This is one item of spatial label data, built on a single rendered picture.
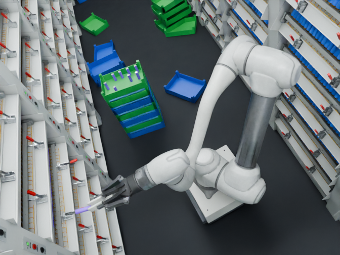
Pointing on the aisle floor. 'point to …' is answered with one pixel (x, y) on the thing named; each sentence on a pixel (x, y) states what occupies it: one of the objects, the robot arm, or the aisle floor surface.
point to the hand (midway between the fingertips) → (96, 203)
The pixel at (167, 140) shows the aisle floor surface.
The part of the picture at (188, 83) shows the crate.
